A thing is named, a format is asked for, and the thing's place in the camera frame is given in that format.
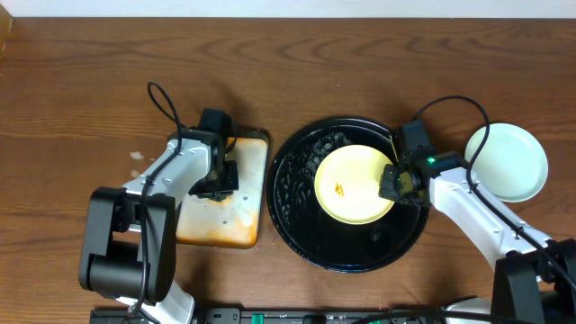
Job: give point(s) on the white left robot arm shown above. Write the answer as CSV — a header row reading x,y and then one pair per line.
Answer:
x,y
129,248

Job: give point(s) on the mint green plate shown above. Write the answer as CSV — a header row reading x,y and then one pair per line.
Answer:
x,y
512,164

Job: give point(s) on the rectangular soapy baking tray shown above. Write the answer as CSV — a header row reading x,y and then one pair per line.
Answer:
x,y
234,224

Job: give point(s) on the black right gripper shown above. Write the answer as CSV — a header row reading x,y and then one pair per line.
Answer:
x,y
387,188

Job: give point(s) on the pale yellow plate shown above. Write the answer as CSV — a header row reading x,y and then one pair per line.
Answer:
x,y
347,184

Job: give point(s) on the round black tray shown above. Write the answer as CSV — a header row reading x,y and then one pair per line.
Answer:
x,y
307,229

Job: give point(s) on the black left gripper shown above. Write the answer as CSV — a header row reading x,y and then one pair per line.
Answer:
x,y
218,185

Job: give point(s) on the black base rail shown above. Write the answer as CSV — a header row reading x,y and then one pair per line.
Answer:
x,y
236,316

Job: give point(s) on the green and yellow sponge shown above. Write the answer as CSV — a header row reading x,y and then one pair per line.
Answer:
x,y
221,198

